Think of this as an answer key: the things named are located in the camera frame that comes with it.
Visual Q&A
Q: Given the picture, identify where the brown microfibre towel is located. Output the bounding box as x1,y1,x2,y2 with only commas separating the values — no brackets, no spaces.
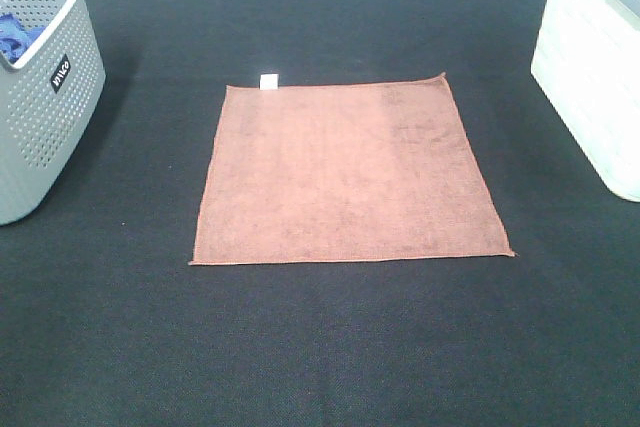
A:
192,75,513,266

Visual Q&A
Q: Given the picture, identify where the black basket brand label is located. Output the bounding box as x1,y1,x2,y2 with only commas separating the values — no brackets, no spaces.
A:
50,54,71,93

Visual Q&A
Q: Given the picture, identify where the grey perforated laundry basket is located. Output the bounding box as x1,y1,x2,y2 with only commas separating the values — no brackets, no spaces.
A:
1,0,106,225

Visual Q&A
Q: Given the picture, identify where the blue cloth in basket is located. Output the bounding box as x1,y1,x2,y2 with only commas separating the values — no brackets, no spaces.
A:
0,13,45,63

